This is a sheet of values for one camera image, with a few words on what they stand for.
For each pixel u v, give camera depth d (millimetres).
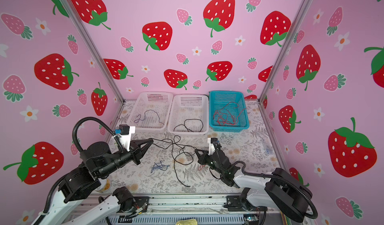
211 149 745
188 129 1032
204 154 735
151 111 1115
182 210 731
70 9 731
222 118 1095
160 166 858
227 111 1143
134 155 503
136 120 1033
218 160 604
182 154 926
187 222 657
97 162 418
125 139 503
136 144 530
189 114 1113
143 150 573
